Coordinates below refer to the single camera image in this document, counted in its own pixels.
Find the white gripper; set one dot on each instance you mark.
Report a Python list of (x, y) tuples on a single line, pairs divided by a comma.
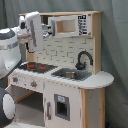
[(34, 29)]

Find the white toy microwave door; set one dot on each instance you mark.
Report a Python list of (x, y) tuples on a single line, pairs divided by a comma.
[(64, 26)]

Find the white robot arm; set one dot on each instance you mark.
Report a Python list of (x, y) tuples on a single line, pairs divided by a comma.
[(10, 56)]

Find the wooden toy kitchen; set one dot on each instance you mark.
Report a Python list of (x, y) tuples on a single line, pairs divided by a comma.
[(63, 53)]

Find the grey range hood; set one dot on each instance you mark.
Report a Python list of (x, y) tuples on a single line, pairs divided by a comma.
[(45, 26)]

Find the black toy stovetop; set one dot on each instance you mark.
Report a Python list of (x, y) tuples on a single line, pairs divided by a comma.
[(36, 67)]

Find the grey toy sink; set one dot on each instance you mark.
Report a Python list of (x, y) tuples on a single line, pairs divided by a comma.
[(72, 74)]

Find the right red stove knob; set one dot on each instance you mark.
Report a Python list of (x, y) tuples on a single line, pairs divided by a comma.
[(33, 84)]

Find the red stove knob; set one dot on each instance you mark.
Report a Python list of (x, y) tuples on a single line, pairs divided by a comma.
[(33, 84), (15, 79)]

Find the left red stove knob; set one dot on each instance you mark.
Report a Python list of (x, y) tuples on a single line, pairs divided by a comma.
[(15, 79)]

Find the black toy faucet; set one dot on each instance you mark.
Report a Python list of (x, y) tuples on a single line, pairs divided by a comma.
[(80, 65)]

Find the white dishwasher door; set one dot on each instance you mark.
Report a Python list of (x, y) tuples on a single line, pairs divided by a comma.
[(62, 106)]

